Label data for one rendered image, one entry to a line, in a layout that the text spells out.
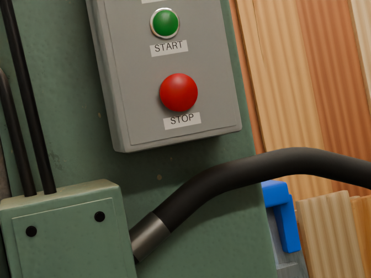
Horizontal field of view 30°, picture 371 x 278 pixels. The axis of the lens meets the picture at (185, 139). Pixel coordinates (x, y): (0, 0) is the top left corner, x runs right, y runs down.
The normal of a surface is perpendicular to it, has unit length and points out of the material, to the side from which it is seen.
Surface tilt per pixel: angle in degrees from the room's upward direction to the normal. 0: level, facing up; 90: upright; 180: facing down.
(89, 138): 90
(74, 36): 90
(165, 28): 93
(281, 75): 86
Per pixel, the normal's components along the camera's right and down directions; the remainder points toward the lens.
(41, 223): 0.24, 0.00
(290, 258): 0.37, -0.17
